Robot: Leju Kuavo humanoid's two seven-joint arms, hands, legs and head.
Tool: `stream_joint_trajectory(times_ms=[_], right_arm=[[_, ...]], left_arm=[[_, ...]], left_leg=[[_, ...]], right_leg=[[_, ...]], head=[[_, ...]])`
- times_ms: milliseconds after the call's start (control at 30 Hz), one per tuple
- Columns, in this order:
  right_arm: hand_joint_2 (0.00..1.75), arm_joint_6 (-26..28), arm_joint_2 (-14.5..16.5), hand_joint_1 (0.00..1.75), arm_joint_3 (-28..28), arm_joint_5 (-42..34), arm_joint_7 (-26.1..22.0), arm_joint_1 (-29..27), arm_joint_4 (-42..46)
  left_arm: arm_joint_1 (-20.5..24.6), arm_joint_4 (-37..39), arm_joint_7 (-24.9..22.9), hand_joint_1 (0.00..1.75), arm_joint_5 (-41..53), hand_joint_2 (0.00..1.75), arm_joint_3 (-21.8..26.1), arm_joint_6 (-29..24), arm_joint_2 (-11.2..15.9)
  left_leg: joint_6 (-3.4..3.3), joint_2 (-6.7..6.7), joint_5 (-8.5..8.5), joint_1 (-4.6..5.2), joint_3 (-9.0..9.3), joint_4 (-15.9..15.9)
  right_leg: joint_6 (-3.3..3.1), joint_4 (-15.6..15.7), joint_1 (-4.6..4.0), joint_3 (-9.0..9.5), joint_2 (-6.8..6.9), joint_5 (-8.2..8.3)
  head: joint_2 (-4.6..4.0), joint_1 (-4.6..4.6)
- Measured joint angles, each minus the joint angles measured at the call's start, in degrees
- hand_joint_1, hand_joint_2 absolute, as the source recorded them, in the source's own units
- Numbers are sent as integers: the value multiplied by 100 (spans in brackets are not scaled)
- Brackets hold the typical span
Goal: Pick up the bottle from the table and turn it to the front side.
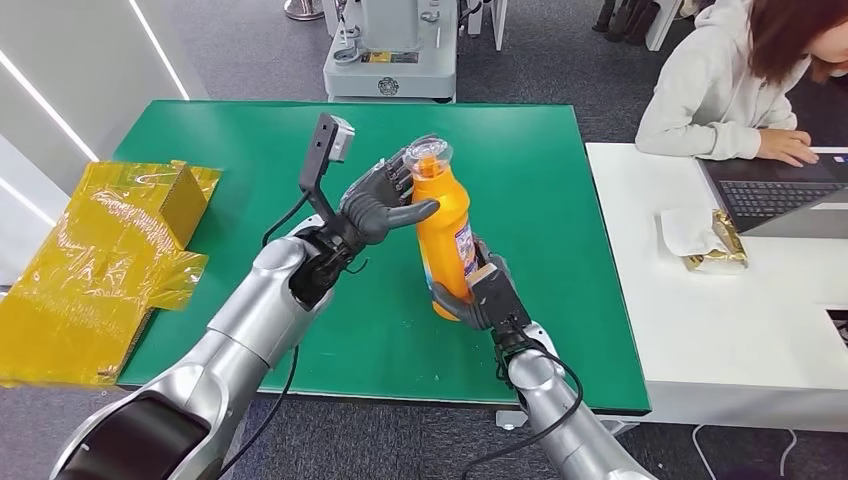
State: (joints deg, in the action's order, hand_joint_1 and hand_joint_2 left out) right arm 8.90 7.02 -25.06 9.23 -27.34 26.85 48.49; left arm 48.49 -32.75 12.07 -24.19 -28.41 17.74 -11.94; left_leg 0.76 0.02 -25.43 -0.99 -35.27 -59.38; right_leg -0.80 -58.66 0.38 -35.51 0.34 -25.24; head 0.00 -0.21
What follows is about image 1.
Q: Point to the grey laptop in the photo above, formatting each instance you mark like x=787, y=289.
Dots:
x=775, y=195

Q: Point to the grey machine base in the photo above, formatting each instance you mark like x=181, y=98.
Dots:
x=391, y=66

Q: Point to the white table foot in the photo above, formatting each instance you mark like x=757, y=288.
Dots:
x=509, y=420

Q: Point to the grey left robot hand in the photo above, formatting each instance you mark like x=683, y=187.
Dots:
x=374, y=212

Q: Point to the person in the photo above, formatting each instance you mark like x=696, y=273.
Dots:
x=709, y=93

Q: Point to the gold foil wrapper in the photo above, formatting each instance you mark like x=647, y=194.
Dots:
x=729, y=244

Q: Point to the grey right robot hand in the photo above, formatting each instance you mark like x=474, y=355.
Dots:
x=457, y=311

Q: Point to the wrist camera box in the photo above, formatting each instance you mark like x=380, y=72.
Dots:
x=500, y=301
x=318, y=152

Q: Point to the orange detergent bottle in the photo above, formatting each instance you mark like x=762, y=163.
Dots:
x=440, y=232

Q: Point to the yellow taped cardboard box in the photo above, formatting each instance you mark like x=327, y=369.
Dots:
x=93, y=278

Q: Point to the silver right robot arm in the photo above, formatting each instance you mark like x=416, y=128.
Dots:
x=556, y=411

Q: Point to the person's hand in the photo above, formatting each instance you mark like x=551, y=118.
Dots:
x=788, y=146

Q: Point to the white furniture panel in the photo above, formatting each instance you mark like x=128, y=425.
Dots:
x=497, y=23
x=662, y=25

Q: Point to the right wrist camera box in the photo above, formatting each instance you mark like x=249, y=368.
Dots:
x=500, y=301

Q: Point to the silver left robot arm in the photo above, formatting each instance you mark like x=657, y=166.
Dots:
x=245, y=344

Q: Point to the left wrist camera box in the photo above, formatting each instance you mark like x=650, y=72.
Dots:
x=318, y=152

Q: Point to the white paper napkin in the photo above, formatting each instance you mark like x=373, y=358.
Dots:
x=686, y=232

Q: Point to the chrome stand base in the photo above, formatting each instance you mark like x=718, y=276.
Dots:
x=303, y=10

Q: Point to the black objects on floor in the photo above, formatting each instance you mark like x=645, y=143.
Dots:
x=626, y=21

